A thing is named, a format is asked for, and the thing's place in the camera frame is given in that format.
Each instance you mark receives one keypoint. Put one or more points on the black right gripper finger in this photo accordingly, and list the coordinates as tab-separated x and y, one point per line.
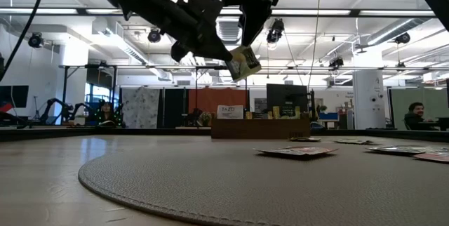
256	22

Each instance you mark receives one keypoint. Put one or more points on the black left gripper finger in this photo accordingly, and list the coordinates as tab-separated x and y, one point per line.
222	54

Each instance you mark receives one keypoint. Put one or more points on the orange mango Ahmad tea packet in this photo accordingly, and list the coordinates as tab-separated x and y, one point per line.
298	151
249	115
435	157

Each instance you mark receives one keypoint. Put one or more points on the background black robot arm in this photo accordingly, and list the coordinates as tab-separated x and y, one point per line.
52	105

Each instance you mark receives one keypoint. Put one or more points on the brown wooden tea organiser box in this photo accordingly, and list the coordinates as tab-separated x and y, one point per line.
259	128

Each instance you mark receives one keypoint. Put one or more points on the orange partition panel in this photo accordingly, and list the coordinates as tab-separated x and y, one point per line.
217	98

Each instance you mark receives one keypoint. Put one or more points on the black overhead light beam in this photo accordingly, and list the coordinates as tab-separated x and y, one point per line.
315	12

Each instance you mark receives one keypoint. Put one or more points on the background potted plant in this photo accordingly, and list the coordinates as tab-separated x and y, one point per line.
205	117

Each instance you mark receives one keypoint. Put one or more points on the black partition panel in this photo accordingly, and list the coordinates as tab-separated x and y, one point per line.
173	108

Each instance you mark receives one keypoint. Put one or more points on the black computer monitor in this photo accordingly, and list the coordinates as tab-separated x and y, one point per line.
287	94

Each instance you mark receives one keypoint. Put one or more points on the white marbled partition panel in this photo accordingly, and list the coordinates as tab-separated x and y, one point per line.
140	106

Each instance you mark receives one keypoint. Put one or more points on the person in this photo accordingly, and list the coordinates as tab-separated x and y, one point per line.
107	112
415	115

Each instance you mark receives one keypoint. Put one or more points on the blue storage bin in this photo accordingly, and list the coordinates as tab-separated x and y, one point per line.
328	116

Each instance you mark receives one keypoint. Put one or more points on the white round pillar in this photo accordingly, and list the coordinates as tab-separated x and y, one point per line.
368	96

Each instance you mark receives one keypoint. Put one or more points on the round grey table mat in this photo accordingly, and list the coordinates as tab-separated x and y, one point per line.
245	191

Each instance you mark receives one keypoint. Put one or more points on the black background desk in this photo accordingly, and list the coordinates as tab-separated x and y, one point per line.
443	123

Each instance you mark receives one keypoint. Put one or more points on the black hanging ceiling camera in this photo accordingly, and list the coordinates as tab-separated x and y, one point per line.
35	40
402	38
154	36
275	31
336	62

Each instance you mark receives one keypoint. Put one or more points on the silver ventilation duct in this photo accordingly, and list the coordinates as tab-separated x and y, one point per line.
228	31

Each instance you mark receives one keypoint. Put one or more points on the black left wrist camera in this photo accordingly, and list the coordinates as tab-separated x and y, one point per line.
207	6

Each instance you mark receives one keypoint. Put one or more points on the black background gantry frame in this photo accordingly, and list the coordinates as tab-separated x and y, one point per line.
196	85

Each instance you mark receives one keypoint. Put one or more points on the black wall screen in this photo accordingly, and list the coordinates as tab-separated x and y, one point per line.
15	96

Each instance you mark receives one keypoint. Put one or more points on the green partition wall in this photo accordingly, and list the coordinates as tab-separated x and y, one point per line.
438	101

